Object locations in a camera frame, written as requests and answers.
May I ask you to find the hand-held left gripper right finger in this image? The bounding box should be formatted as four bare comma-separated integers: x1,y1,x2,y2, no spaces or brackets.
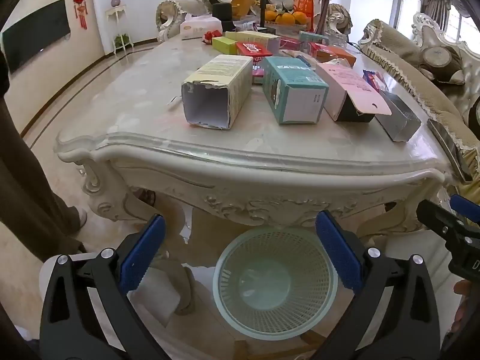
315,211,451,360

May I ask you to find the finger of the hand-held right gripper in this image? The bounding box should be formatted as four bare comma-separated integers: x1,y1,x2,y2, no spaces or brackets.
417,199,469,241
450,194,480,229

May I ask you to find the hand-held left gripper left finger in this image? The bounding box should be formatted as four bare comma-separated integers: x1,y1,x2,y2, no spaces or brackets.
39,214,177,360

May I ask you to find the green plastic waste basket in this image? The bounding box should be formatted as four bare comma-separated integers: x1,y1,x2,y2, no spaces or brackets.
213,227,338,340

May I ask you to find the red toothpaste box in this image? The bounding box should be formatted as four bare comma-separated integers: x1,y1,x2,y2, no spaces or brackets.
235,42,274,64

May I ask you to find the cream yellow carton box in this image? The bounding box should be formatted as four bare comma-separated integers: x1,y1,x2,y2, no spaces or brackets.
225,31,281,54

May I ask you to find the person's right hand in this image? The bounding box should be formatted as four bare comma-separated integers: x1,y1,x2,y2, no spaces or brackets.
453,280,472,331

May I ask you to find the person's shoe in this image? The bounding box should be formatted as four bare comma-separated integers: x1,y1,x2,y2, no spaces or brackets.
71,208,88,229

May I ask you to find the silver grey box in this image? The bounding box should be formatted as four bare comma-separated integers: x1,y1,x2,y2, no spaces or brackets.
375,90,422,142

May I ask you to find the ornate white carved table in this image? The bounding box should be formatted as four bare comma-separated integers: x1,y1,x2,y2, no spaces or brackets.
54,32,462,244

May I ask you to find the blue and red wrapper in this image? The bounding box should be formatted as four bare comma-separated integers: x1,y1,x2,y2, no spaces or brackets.
362,69,391,92

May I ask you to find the round beige cushion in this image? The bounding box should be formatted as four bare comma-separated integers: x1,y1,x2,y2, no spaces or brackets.
420,45,466,83

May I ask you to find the person's leg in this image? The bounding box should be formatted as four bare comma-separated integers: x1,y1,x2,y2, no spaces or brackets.
0,50,85,261

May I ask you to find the pink box with black inside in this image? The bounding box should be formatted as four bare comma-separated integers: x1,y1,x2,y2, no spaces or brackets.
316,60,392,122

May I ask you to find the ornate beige fringed sofa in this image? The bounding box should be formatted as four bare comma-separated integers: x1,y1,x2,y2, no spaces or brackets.
358,11,480,188

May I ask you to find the large teal carton box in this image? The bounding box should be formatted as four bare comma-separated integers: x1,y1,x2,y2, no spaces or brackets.
261,56,330,125

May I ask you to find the orange carton box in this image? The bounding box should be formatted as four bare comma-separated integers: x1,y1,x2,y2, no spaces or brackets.
309,42,357,67

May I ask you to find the open cream carton box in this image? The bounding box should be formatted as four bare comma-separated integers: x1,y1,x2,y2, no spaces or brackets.
181,54,254,130

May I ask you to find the beige curtain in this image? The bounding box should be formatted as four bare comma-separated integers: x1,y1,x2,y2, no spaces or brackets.
422,0,456,27

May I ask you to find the green carton box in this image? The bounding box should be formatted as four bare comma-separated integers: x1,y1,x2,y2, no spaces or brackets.
212,37,241,55

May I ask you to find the tall purple glass vase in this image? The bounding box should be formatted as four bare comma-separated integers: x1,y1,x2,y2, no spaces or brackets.
317,0,335,36

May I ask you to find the glass fruit plate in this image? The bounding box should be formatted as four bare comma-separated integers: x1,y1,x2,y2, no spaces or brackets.
262,19,316,31

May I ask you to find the soft tissue pack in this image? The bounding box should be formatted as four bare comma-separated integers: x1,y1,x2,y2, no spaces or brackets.
180,16,223,40

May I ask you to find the ornate cream sofa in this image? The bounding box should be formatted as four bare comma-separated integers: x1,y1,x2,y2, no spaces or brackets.
155,0,353,43

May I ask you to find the white side stand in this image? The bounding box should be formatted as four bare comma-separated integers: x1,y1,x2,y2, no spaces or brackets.
105,4,132,55

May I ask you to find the black phone stand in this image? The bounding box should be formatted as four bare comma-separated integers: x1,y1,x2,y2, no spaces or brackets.
258,0,271,32

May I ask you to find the black wall television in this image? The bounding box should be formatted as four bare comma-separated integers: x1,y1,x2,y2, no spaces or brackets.
2,0,72,75

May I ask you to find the red knot wall hanging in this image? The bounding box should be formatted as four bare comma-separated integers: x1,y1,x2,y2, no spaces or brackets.
72,0,89,31

